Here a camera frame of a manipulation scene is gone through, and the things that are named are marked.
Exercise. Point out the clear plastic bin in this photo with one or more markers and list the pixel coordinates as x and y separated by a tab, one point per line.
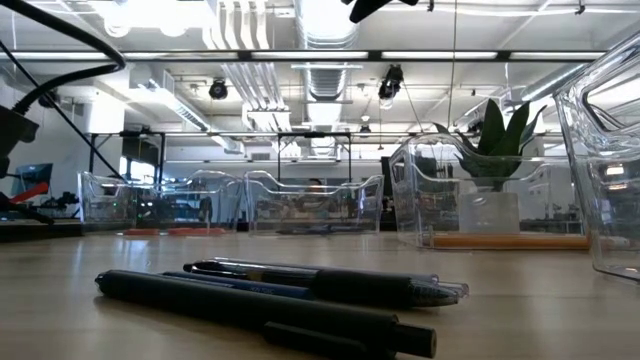
110	200
415	200
610	200
270	210

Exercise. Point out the orange pencil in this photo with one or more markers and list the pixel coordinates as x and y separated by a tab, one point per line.
500	242

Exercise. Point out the monitor with blue screen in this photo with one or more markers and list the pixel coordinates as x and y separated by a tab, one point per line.
37	172

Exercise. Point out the red bar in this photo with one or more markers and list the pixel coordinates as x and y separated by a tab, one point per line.
30	193

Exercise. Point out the black diagonal strut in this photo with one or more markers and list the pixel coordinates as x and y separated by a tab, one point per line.
85	145

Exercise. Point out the green succulent in white pot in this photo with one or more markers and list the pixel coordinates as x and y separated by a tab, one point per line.
492	150

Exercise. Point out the person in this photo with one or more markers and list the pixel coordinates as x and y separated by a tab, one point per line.
315	184

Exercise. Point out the black pen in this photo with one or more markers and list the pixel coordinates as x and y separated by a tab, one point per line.
225	300

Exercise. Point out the blue pen white print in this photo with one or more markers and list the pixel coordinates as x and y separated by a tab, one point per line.
250	286

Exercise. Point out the clear barrel gel pen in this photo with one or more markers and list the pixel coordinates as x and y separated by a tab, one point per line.
375	290
457	289

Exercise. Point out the silver ventilation duct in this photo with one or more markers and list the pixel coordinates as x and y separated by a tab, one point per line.
327	40

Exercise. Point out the black hanging camera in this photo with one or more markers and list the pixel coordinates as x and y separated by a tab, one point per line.
390	85
218	90

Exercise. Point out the black background rig frame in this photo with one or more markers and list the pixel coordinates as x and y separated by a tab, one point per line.
142	150

